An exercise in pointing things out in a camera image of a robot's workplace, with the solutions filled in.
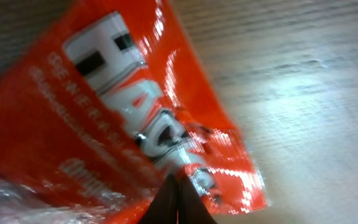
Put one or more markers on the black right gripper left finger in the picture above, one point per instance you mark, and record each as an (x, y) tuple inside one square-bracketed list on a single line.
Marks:
[(163, 208)]

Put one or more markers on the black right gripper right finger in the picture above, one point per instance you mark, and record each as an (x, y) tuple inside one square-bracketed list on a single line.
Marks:
[(191, 209)]

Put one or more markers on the red candy bag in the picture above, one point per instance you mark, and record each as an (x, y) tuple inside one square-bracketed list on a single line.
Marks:
[(106, 105)]

